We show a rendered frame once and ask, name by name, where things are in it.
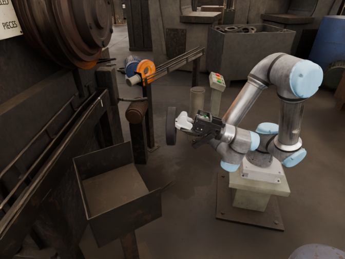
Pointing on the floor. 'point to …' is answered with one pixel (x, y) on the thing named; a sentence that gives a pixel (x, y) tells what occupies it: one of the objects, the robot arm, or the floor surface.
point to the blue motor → (131, 66)
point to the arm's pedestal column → (247, 206)
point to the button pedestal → (216, 88)
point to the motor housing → (138, 130)
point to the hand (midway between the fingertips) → (172, 122)
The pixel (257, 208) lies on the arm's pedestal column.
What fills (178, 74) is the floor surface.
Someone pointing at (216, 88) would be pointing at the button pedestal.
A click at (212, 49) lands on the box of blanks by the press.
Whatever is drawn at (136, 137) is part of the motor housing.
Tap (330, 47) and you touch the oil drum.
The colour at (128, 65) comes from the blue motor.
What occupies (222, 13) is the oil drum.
